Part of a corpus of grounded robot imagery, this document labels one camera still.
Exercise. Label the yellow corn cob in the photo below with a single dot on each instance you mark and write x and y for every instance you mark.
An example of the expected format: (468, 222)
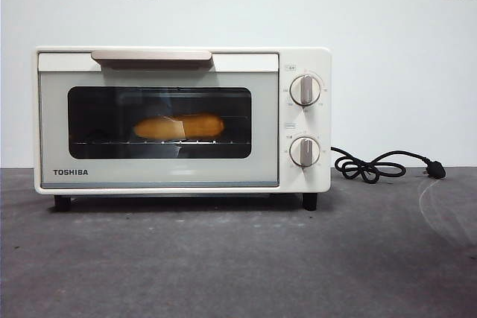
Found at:
(201, 126)

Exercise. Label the white Toshiba toaster oven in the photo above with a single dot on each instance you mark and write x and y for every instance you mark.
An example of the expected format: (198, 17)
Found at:
(324, 124)

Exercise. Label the oven timer knob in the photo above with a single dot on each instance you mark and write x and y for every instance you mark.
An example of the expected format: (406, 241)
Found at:
(305, 151)

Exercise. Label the oven temperature knob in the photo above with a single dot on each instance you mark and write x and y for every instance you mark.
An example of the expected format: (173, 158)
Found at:
(305, 89)

